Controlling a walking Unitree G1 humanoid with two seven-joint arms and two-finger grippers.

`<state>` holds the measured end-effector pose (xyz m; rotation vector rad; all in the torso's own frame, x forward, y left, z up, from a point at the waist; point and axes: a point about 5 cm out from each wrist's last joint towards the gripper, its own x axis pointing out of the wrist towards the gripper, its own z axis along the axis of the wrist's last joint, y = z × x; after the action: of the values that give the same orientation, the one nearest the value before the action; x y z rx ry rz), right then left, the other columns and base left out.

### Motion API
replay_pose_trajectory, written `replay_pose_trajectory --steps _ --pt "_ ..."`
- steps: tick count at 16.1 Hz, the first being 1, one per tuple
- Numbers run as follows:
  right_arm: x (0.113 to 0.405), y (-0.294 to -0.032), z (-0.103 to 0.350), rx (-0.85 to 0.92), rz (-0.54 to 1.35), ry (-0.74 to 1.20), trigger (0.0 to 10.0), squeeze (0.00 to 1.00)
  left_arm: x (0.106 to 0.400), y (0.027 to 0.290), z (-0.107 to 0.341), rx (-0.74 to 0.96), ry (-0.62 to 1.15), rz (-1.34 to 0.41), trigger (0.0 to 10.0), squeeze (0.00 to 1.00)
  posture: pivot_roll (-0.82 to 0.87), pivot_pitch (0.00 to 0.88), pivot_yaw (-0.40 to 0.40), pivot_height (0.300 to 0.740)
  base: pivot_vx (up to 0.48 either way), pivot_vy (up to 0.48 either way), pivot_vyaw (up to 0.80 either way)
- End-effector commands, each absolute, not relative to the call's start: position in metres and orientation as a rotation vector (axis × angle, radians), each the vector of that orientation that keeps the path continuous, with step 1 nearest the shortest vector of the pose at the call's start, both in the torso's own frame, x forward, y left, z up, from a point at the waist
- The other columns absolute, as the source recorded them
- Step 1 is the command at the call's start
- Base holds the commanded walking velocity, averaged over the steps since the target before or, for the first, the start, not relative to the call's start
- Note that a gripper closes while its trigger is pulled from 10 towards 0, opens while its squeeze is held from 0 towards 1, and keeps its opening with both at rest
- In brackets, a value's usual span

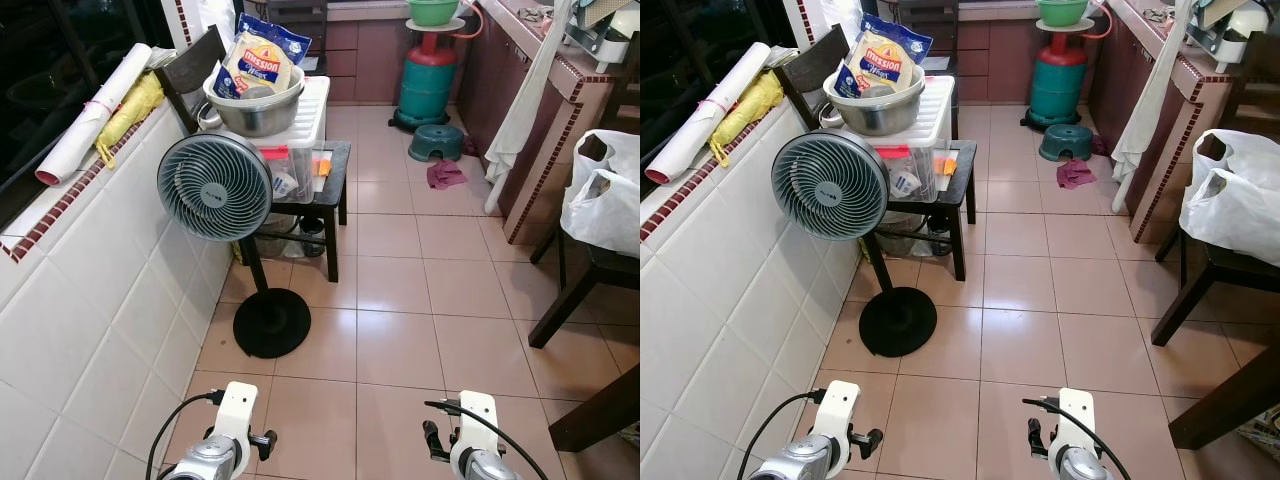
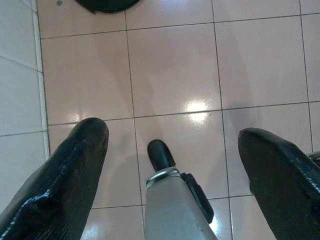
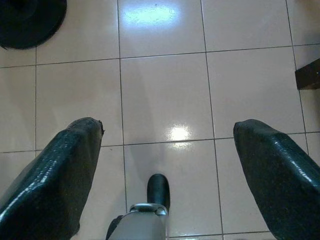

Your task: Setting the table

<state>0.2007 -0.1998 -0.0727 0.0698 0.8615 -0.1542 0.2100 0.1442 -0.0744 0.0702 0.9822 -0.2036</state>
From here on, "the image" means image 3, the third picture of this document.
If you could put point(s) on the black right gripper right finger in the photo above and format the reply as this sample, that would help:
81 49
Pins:
282 180

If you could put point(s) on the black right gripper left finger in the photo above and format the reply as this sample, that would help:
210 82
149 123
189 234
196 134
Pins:
52 180

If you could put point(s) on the silver robot leg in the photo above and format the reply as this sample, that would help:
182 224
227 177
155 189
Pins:
140 225

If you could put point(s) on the black robot foot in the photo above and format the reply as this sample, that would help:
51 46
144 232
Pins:
158 187

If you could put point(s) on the dark brown wooden furniture piece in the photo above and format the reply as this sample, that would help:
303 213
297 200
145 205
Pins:
308 75

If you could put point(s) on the black round ribbed object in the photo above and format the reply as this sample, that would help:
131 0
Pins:
27 22

